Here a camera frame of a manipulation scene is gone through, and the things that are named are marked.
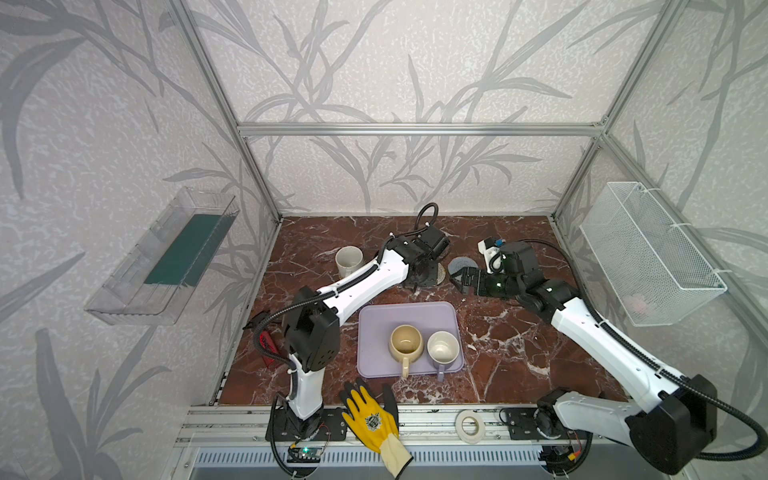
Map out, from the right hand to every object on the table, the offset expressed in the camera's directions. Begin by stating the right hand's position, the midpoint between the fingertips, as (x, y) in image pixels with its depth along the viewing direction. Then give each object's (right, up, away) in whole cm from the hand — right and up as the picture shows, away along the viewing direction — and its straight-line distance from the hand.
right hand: (462, 270), depth 79 cm
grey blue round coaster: (+4, 0, +27) cm, 27 cm away
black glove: (-20, -33, 0) cm, 38 cm away
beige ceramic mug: (-15, -22, +8) cm, 28 cm away
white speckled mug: (-34, +2, +17) cm, 38 cm away
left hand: (-8, -1, +7) cm, 10 cm away
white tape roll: (+1, -39, -4) cm, 39 cm away
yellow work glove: (-22, -38, -7) cm, 44 cm away
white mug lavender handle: (-4, -23, +7) cm, 25 cm away
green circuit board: (-39, -44, -7) cm, 60 cm away
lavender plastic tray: (-24, -17, +12) cm, 32 cm away
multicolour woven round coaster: (-5, -1, +2) cm, 6 cm away
